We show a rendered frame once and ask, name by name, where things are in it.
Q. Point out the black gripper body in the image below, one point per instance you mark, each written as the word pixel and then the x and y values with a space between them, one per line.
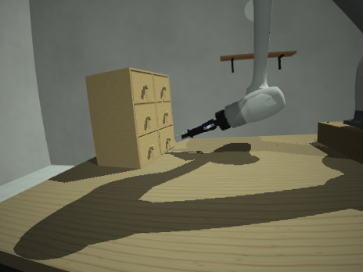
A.
pixel 220 121

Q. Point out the tan wooden drawer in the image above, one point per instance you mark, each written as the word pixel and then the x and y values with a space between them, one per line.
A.
pixel 145 116
pixel 161 84
pixel 163 111
pixel 166 135
pixel 147 142
pixel 140 86

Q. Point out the tan wooden chest of drawers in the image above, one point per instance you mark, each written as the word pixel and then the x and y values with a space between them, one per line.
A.
pixel 112 113

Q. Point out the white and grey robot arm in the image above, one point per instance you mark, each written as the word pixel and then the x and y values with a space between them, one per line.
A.
pixel 266 102

